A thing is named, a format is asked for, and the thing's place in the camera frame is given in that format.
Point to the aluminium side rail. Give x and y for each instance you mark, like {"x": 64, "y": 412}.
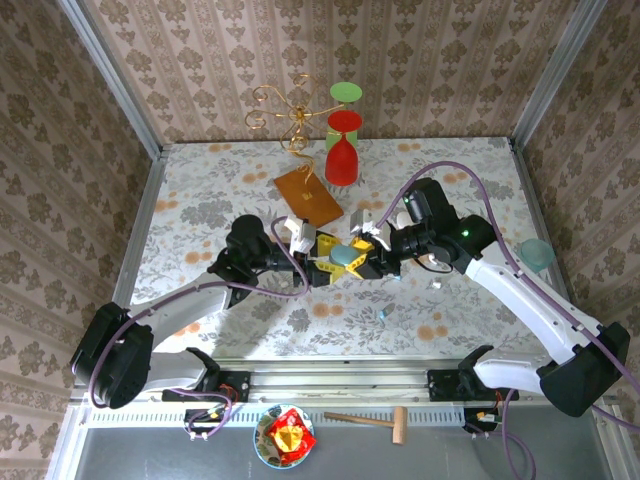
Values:
{"x": 142, "y": 225}
{"x": 531, "y": 190}

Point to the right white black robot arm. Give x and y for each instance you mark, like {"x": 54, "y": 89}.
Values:
{"x": 525, "y": 300}

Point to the yellow power connector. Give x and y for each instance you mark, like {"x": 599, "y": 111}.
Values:
{"x": 215, "y": 413}
{"x": 484, "y": 417}

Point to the red yellow foil packet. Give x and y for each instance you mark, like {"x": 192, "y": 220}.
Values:
{"x": 290, "y": 435}

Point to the small wooden mallet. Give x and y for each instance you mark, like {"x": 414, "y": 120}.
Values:
{"x": 397, "y": 425}

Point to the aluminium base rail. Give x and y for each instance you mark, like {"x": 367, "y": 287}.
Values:
{"x": 340, "y": 380}

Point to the teal translucent cup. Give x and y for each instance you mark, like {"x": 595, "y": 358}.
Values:
{"x": 537, "y": 255}

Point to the aluminium frame post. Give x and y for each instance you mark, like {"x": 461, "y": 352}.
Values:
{"x": 554, "y": 75}
{"x": 112, "y": 80}

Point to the patterned ceramic bowl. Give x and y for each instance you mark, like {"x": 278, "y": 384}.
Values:
{"x": 260, "y": 440}

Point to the red plastic goblet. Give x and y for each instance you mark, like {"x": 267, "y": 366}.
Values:
{"x": 341, "y": 165}

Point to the green plastic goblet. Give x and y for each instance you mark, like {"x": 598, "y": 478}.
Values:
{"x": 346, "y": 91}

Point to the blue earbud charging case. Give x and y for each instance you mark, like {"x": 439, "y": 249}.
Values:
{"x": 346, "y": 255}

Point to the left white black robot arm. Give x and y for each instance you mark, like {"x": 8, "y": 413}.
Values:
{"x": 175, "y": 310}

